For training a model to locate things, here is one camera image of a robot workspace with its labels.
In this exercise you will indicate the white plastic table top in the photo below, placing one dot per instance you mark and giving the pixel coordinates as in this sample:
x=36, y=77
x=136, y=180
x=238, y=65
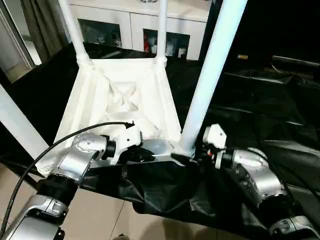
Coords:
x=100, y=100

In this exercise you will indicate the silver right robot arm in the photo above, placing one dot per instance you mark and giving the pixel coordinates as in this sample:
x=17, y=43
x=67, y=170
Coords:
x=262, y=175

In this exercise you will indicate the black shiny mat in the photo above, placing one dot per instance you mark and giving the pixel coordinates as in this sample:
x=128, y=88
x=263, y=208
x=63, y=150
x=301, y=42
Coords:
x=262, y=112

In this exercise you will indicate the small yellow label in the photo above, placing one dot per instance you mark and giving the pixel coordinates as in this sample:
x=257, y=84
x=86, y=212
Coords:
x=243, y=57

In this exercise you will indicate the red bottle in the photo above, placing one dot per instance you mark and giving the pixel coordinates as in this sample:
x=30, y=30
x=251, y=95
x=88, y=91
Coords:
x=147, y=43

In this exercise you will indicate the long dark metal bar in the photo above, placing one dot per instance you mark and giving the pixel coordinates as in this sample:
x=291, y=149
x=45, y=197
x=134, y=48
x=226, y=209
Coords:
x=295, y=61

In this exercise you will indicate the white glass-door cabinet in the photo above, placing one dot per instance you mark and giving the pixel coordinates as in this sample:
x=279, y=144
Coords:
x=125, y=15

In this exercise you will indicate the patterned mug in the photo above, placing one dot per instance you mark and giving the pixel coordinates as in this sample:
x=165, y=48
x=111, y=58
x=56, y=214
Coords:
x=150, y=1

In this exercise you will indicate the grey curtain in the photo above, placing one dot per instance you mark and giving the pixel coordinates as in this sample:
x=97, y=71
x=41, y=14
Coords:
x=47, y=27

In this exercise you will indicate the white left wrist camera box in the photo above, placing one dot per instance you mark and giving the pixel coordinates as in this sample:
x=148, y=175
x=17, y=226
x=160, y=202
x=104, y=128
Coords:
x=127, y=140

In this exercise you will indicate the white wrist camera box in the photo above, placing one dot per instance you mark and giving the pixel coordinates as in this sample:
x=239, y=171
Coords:
x=127, y=140
x=216, y=135

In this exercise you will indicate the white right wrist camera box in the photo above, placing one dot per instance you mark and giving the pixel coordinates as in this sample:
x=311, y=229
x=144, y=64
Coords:
x=216, y=135

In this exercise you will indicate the black table frame leg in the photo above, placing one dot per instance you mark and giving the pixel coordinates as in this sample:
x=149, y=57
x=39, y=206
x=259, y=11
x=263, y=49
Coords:
x=30, y=180

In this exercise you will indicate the glass door with grey frame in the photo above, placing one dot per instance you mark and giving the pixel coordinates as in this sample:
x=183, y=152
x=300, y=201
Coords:
x=15, y=37

